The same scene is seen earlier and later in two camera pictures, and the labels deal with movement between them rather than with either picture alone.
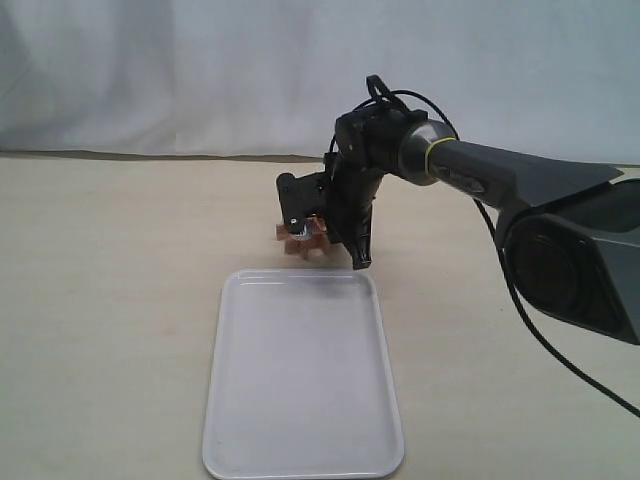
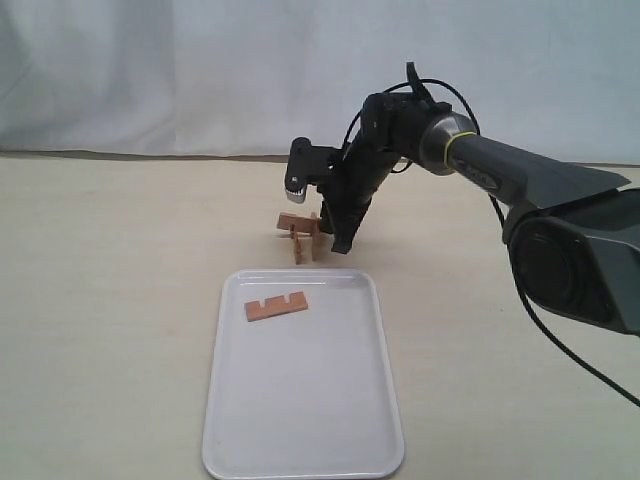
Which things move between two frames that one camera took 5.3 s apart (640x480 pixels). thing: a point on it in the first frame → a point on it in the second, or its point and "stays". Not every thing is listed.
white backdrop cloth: (273, 77) stays
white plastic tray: (300, 383) stays
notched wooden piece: (317, 246) → (276, 306)
